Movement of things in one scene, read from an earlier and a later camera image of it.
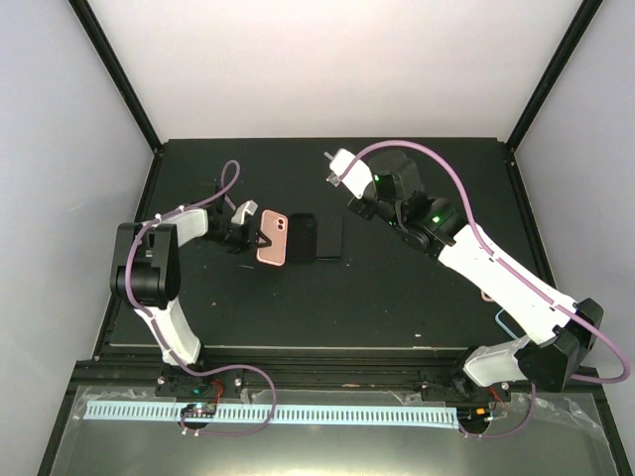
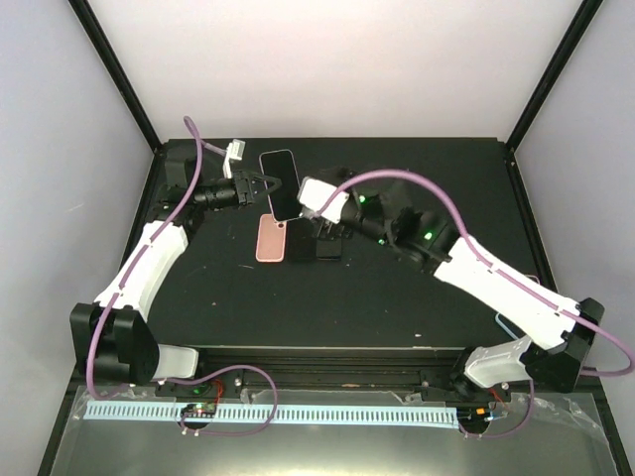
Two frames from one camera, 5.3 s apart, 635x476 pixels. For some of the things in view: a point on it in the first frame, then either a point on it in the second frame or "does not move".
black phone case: x=329 y=237 does not move
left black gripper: x=248 y=240 → x=244 y=185
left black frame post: x=101 y=45 does not move
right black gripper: x=354 y=205 → x=323 y=230
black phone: x=303 y=238 does not move
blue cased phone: x=503 y=317 does not move
